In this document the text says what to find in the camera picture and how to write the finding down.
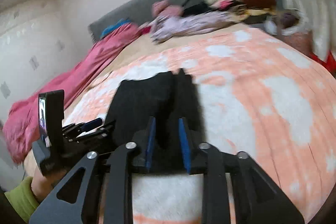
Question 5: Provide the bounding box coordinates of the black sweater with orange cuffs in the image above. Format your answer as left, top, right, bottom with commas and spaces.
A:
105, 69, 203, 172

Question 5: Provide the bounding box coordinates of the green sleeve forearm left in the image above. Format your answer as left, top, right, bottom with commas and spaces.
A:
5, 176, 39, 223

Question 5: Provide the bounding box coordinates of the left hand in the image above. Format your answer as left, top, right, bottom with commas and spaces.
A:
31, 167, 67, 203

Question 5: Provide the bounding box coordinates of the pink duvet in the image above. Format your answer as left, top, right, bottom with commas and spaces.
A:
2, 22, 141, 164

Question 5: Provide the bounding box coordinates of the white wardrobe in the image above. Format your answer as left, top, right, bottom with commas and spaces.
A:
0, 0, 87, 183

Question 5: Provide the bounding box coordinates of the orange white tufted blanket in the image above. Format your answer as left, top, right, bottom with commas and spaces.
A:
64, 27, 335, 222

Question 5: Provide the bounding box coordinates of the blue cloth on duvet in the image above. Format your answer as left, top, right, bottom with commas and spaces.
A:
100, 19, 131, 39

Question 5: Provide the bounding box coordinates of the red garment near headboard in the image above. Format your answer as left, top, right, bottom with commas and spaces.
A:
138, 24, 152, 36

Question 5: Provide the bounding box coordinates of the lilac crumpled garment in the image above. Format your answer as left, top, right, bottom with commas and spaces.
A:
150, 11, 238, 44

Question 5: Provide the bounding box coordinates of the pink knitted hat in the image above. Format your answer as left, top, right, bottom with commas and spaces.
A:
151, 0, 183, 18

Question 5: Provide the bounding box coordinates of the grey headboard cover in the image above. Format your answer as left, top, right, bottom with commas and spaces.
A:
88, 0, 203, 43

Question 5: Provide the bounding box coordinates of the purple garment in bag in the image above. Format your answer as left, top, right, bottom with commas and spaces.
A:
264, 9, 310, 36

